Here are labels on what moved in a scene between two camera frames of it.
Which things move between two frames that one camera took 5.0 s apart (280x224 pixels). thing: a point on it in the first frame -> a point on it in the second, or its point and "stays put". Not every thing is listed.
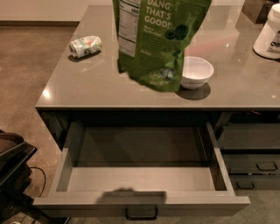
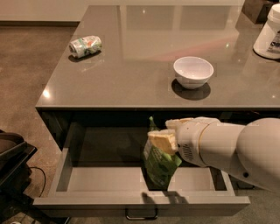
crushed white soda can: [85, 45] stays put
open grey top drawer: [142, 170] stays put
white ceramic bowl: [196, 73] stays put
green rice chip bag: [152, 36] -> [160, 167]
